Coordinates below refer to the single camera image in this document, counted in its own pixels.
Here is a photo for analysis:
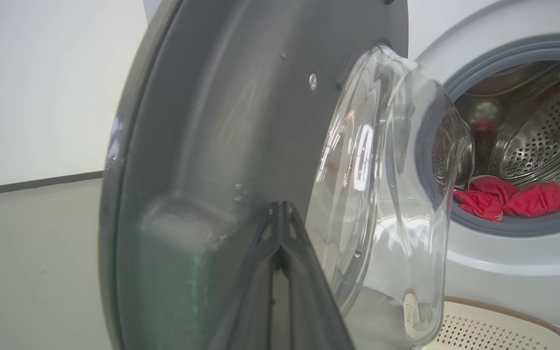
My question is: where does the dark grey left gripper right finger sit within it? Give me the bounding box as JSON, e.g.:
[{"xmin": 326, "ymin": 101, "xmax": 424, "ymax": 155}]
[{"xmin": 280, "ymin": 201, "xmax": 356, "ymax": 350}]

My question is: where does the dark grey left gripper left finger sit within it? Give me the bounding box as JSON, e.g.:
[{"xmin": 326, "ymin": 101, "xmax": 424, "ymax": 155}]
[{"xmin": 207, "ymin": 201, "xmax": 283, "ymax": 350}]

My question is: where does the black round washer door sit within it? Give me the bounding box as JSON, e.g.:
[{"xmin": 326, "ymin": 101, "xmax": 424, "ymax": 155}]
[{"xmin": 98, "ymin": 0, "xmax": 475, "ymax": 350}]

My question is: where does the red cloth garment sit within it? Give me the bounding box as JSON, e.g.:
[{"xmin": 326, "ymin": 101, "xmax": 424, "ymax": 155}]
[{"xmin": 454, "ymin": 175, "xmax": 560, "ymax": 222}]

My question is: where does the cream laundry basket brown rim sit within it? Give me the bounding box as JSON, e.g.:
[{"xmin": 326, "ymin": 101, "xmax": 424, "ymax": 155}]
[{"xmin": 426, "ymin": 296, "xmax": 560, "ymax": 350}]

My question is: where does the white front-load washing machine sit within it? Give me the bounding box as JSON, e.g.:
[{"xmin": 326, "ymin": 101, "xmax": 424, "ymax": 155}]
[{"xmin": 406, "ymin": 0, "xmax": 560, "ymax": 350}]

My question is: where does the stainless steel washing machine drum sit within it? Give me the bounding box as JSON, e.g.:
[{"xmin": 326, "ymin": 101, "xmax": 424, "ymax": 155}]
[{"xmin": 433, "ymin": 61, "xmax": 560, "ymax": 195}]

